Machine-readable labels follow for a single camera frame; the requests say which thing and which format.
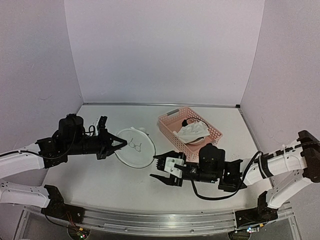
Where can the aluminium front rail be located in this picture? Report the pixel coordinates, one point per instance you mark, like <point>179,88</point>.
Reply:
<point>186,223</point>

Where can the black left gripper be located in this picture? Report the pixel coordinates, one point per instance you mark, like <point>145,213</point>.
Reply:
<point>104,153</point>

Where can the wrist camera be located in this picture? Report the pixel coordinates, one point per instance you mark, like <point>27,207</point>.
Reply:
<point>171,167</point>
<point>100,124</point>

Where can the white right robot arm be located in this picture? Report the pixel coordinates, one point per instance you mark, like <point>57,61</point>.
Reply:
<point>300,159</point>

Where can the white bra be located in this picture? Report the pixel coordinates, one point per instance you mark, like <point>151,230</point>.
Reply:
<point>193,131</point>

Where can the white mesh laundry bag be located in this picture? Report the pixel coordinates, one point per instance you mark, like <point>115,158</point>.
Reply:
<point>140,149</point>

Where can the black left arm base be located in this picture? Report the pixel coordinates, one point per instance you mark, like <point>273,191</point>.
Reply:
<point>57,208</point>

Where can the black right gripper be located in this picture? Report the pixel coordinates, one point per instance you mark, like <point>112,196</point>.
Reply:
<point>171,182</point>

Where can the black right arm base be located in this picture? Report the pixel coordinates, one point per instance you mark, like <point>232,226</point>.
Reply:
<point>260,214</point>

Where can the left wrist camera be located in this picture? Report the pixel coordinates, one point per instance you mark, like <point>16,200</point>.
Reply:
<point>100,124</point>

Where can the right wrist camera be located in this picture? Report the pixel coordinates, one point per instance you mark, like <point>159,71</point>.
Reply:
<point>171,167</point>

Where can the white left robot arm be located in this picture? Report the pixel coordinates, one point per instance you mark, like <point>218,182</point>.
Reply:
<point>16,164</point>

